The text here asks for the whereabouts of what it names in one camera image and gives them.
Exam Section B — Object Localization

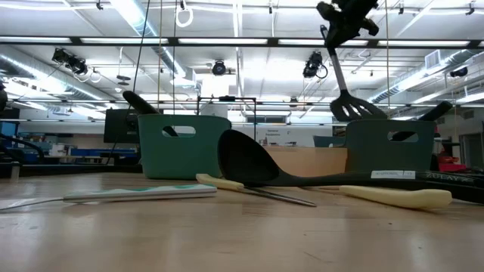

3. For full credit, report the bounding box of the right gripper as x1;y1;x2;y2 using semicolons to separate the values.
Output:
325;0;380;48

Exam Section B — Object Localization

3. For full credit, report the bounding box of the black slotted spatula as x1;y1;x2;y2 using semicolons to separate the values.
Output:
315;2;389;122

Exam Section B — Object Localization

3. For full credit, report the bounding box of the black steel-necked utensil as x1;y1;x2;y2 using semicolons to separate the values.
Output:
388;100;454;143

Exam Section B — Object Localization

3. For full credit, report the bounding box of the black ladle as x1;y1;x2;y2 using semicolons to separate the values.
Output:
217;129;484;205

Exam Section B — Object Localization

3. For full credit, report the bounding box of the cream-handled table knife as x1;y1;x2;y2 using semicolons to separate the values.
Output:
195;173;318;208
339;184;454;210

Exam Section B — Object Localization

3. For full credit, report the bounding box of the black serving spoon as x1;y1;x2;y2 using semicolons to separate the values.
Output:
122;90;179;138

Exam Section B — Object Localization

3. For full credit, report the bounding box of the blue plastic bin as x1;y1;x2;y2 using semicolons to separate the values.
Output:
342;119;436;173

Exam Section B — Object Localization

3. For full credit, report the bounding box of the orange plastic tray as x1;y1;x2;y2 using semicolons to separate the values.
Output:
264;146;349;178

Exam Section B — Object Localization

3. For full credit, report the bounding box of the red crate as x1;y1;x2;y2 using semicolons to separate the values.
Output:
438;154;469;173

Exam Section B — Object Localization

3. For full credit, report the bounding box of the teal plastic bin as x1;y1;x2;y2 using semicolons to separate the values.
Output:
138;114;232;181

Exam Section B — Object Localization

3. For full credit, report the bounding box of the black computer monitor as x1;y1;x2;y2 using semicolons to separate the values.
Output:
104;108;141;144

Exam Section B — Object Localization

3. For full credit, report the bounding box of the black curved tube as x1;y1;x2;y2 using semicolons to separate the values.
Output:
0;132;45;164

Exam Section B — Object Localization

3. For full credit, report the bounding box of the black overhead frame bar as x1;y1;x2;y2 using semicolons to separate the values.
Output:
0;36;484;48

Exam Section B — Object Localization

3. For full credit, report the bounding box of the silver ventilation duct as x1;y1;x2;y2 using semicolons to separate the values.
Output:
372;48;484;105
0;52;114;101

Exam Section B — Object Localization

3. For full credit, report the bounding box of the white cable loop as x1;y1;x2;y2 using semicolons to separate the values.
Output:
175;6;194;29

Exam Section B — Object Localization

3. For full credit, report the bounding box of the black hanging cable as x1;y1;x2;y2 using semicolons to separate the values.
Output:
127;0;152;114

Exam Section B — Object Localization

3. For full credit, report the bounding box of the teal-white patterned handle knife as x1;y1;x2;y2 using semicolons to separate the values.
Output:
0;184;219;212

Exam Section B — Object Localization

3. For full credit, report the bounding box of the black frame rail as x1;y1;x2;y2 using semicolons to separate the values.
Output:
0;162;144;179

